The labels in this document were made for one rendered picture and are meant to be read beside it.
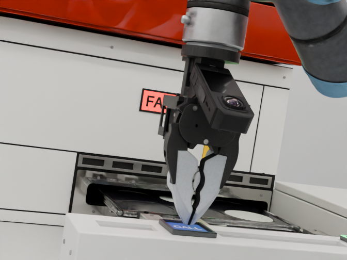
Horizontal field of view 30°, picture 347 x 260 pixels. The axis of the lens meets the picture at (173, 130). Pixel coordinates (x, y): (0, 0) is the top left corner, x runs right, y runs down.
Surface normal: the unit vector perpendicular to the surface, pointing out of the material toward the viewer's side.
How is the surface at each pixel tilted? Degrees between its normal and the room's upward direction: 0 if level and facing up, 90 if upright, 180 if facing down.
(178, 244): 90
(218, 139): 90
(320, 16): 124
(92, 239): 90
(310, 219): 90
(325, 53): 135
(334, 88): 144
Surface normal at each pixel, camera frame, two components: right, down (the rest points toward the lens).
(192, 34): -0.67, -0.07
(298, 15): -0.28, 0.77
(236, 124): 0.19, 0.54
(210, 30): -0.22, 0.01
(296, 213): -0.94, -0.13
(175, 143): 0.31, 0.10
